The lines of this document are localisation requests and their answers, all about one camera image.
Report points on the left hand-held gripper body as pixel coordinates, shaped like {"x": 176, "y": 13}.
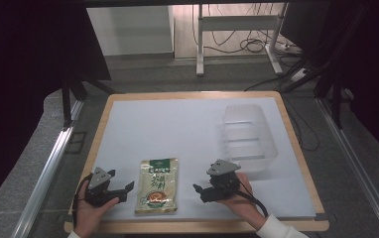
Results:
{"x": 98, "y": 180}

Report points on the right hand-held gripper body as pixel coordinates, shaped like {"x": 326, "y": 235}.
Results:
{"x": 223, "y": 180}

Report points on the green beige seasoning packet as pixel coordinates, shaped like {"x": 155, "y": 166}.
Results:
{"x": 157, "y": 186}

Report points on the clear plastic storage bin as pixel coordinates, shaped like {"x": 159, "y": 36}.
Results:
{"x": 248, "y": 137}

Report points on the person's right hand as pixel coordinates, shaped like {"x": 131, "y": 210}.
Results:
{"x": 243, "y": 205}

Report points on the person's left hand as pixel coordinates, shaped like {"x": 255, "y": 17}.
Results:
{"x": 90, "y": 214}

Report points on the white table mat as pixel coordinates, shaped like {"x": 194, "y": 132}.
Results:
{"x": 184, "y": 132}

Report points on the black metal stand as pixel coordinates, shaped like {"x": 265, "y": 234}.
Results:
{"x": 329, "y": 62}
{"x": 67, "y": 99}

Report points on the black curtain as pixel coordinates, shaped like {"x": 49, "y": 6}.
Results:
{"x": 28, "y": 82}

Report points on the white power strip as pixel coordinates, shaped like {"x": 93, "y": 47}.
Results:
{"x": 299, "y": 75}

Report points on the white cabinet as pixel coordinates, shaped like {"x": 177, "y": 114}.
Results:
{"x": 131, "y": 29}

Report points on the aluminium rail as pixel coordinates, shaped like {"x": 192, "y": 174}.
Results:
{"x": 359, "y": 168}
{"x": 47, "y": 172}

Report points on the white metal desk frame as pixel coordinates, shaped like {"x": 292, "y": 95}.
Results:
{"x": 237, "y": 23}

